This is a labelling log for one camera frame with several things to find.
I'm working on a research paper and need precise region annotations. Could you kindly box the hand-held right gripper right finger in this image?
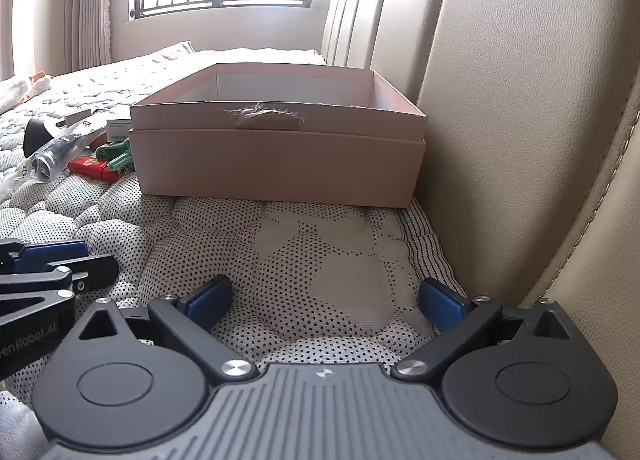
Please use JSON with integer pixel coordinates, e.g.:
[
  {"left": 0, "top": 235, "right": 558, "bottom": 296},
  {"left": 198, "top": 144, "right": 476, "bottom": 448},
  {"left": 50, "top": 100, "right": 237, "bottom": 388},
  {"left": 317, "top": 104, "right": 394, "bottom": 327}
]
[{"left": 391, "top": 278, "right": 576, "bottom": 385}]

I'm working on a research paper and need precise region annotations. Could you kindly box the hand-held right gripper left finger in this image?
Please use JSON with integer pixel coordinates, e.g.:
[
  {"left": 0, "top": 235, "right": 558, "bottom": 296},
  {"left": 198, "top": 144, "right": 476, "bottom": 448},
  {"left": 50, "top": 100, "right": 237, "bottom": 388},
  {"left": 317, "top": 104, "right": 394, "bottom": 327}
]
[{"left": 75, "top": 274, "right": 256, "bottom": 385}]

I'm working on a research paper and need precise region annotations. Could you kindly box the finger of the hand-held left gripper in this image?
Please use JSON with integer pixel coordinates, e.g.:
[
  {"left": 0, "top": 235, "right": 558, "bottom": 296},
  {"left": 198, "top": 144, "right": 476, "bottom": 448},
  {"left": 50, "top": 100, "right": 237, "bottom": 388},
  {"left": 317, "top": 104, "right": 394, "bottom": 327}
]
[
  {"left": 0, "top": 239, "right": 92, "bottom": 275},
  {"left": 0, "top": 255, "right": 120, "bottom": 313}
]

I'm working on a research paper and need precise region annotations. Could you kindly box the red toothpaste tube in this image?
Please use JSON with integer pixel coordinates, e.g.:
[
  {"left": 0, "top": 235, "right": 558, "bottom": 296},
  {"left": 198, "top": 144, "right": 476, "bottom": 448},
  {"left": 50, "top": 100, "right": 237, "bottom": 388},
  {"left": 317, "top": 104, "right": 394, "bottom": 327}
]
[{"left": 68, "top": 157, "right": 116, "bottom": 183}]

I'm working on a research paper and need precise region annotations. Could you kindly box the black item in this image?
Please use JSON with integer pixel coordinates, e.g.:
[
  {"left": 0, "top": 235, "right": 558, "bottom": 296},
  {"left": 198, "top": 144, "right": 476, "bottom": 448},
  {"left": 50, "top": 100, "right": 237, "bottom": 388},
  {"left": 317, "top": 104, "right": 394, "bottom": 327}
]
[{"left": 14, "top": 118, "right": 101, "bottom": 191}]

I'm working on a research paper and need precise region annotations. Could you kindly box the teal plastic clip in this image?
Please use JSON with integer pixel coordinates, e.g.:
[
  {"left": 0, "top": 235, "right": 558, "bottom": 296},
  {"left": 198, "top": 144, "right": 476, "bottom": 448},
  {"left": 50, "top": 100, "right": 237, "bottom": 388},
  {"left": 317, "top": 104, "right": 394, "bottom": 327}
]
[{"left": 107, "top": 139, "right": 137, "bottom": 175}]

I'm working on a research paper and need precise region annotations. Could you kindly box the pink cardboard box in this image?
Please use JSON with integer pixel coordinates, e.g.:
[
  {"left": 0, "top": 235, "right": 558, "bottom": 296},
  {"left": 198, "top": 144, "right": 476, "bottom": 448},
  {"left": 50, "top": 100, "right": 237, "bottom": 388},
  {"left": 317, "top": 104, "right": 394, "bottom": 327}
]
[{"left": 130, "top": 64, "right": 427, "bottom": 209}]

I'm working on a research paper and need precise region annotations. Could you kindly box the quilted dotted mattress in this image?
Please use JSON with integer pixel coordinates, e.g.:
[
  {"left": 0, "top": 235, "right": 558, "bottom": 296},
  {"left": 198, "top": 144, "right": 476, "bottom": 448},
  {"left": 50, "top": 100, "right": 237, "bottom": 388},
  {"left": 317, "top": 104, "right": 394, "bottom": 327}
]
[{"left": 0, "top": 42, "right": 468, "bottom": 460}]

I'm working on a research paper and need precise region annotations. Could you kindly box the dark green plastic clip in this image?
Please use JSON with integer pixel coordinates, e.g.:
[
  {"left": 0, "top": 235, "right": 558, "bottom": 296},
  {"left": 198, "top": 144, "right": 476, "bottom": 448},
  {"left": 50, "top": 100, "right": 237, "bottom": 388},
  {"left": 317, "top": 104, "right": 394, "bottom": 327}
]
[{"left": 96, "top": 140, "right": 130, "bottom": 161}]

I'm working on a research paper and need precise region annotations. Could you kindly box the white charger adapter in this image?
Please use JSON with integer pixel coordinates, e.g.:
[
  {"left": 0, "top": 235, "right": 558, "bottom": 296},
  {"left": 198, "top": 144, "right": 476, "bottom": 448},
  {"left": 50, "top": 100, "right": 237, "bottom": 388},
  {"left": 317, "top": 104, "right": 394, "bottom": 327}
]
[{"left": 55, "top": 110, "right": 93, "bottom": 129}]

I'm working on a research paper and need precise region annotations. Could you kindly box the small white box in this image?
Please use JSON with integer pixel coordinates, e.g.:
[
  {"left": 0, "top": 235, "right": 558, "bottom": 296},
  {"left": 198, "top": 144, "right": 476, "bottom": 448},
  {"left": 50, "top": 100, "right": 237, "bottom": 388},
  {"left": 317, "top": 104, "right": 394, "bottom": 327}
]
[{"left": 106, "top": 119, "right": 134, "bottom": 143}]

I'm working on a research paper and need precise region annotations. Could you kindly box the beige padded headboard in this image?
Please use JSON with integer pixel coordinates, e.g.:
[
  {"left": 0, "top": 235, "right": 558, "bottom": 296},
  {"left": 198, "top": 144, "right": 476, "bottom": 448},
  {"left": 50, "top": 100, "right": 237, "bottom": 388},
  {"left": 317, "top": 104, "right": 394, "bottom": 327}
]
[{"left": 320, "top": 0, "right": 640, "bottom": 460}]

